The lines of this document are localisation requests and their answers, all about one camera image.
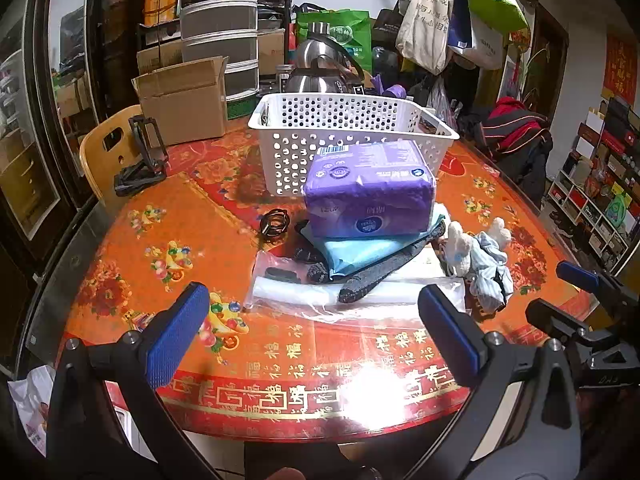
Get light blue striped cloth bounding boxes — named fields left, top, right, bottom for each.
left=467, top=232, right=515, bottom=311

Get clear plastic bag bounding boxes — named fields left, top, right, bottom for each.
left=427, top=77, right=458, bottom=128
left=243, top=250, right=468, bottom=323

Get black folding phone stand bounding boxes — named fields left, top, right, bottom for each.
left=114, top=116, right=168, bottom=197

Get white perforated plastic basket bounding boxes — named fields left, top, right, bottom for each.
left=248, top=92, right=460, bottom=197

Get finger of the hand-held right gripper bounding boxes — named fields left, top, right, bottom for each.
left=525, top=298, right=593, bottom=348
left=556, top=261, right=640, bottom=311

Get hanging clear plastic bag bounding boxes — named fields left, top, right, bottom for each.
left=427, top=77, right=458, bottom=128

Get wooden chair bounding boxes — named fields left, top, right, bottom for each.
left=79, top=105, right=146, bottom=211

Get red wall poster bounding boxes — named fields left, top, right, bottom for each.
left=602, top=35, right=638, bottom=101

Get open cardboard box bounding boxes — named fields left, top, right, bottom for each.
left=131, top=56, right=230, bottom=147

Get stacked round food containers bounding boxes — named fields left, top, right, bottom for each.
left=179, top=0, right=261, bottom=98

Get white printed plastic bag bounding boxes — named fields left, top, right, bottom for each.
left=7, top=365, right=58, bottom=456

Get black hair tie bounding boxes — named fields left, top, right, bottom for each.
left=260, top=208, right=291, bottom=238

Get red and black jacket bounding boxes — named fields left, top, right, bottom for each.
left=472, top=96, right=553, bottom=211

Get purple plastic bag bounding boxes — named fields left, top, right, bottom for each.
left=372, top=74, right=406, bottom=98

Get white fluffy sock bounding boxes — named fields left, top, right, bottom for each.
left=487, top=216, right=513, bottom=246
left=442, top=221, right=476, bottom=277

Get dark wooden cabinet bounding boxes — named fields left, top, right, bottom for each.
left=0, top=0, right=151, bottom=261

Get light blue folded cloth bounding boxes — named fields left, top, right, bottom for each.
left=300, top=205, right=448, bottom=281

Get short dark grey sock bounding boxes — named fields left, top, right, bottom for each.
left=292, top=220, right=331, bottom=283

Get orange carton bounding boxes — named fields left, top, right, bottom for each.
left=144, top=0, right=180, bottom=28

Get green shopping bag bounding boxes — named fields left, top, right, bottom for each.
left=296, top=4, right=373, bottom=76

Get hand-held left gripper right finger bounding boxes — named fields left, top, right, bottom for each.
left=400, top=284, right=583, bottom=480

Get long dark grey sock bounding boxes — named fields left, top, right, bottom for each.
left=339, top=220, right=448, bottom=304

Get red floral tablecloth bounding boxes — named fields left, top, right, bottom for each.
left=62, top=120, right=601, bottom=443

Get purple tissue pack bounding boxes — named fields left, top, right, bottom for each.
left=304, top=141, right=437, bottom=239

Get white and blue tote bag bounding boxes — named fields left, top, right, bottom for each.
left=447, top=0, right=506, bottom=71

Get white shelf with goods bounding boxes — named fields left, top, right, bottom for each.
left=542, top=97, right=640, bottom=271

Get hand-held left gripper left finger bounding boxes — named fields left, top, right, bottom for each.
left=47, top=282, right=221, bottom=480

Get stainless steel kettle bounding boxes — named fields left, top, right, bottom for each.
left=284, top=57, right=366, bottom=95
left=295, top=22, right=351, bottom=68

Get beige canvas tote bag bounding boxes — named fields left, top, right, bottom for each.
left=395, top=0, right=453, bottom=76

